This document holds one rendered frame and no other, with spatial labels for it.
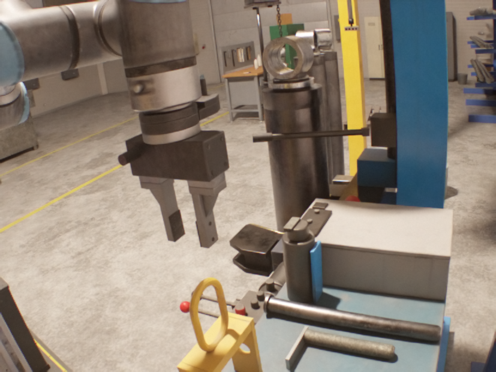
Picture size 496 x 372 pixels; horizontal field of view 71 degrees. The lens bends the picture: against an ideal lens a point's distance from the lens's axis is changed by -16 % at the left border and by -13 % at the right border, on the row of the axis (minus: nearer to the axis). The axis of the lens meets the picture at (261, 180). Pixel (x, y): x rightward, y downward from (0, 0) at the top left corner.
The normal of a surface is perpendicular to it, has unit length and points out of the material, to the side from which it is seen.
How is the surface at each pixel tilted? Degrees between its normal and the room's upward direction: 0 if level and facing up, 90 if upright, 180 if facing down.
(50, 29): 75
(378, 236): 0
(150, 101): 91
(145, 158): 90
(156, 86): 90
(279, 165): 90
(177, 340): 0
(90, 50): 121
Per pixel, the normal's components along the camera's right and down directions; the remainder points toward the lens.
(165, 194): 0.89, 0.07
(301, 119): 0.17, 0.34
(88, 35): 0.75, 0.23
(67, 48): 0.73, 0.51
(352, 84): -0.44, 0.37
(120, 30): -0.66, 0.36
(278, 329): -0.11, -0.92
